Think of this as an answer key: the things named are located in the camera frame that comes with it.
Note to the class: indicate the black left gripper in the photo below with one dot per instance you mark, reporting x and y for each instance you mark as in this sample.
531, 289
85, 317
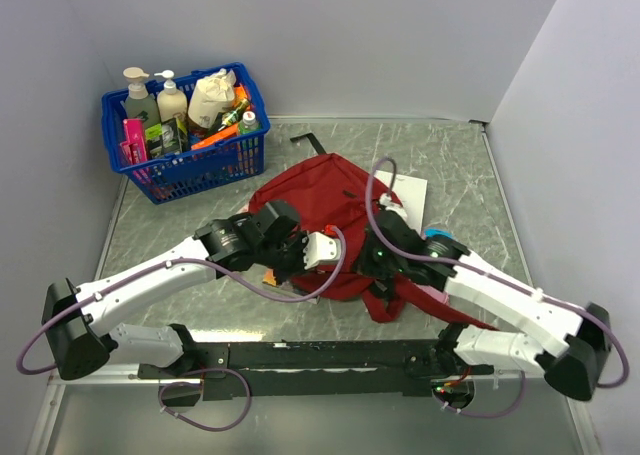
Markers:
282, 274

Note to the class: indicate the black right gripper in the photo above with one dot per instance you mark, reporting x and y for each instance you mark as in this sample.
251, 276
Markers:
365, 266

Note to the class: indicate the Jane Eyre book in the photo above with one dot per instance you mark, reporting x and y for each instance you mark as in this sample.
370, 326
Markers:
284, 290

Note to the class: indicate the red backpack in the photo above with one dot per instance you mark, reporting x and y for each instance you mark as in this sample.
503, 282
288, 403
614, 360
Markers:
327, 190

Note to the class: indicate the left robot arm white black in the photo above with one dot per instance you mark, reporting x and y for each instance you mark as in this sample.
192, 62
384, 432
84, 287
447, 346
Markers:
85, 325

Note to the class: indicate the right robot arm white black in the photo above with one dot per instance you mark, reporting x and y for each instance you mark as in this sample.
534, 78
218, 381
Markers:
566, 344

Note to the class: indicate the beige cloth bag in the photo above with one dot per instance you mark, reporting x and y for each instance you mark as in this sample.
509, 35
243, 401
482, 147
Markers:
213, 94

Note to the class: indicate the pink pencil case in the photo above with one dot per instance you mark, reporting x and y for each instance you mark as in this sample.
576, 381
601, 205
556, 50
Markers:
438, 245

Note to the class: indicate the white book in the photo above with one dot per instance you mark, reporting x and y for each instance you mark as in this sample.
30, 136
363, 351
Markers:
410, 192

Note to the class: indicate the green glass bottle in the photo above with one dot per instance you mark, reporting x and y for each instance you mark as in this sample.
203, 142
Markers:
235, 114

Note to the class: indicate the dark green box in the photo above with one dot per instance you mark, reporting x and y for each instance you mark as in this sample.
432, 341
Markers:
167, 138

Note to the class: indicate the pink box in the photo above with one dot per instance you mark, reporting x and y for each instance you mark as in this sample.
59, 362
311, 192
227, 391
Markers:
134, 147

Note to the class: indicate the cream pump bottle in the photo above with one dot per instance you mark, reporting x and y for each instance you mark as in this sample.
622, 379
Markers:
172, 102

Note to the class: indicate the grey-green pump bottle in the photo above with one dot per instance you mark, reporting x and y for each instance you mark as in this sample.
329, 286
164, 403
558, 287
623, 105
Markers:
140, 104

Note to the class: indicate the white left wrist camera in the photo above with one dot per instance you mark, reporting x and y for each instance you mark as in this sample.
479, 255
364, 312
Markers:
321, 250

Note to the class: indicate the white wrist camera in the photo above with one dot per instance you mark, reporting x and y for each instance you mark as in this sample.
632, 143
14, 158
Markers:
386, 202
321, 250

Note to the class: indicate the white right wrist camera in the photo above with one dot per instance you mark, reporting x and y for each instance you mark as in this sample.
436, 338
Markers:
386, 202

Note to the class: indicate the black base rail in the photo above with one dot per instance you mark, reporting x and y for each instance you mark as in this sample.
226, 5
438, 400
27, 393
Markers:
300, 368

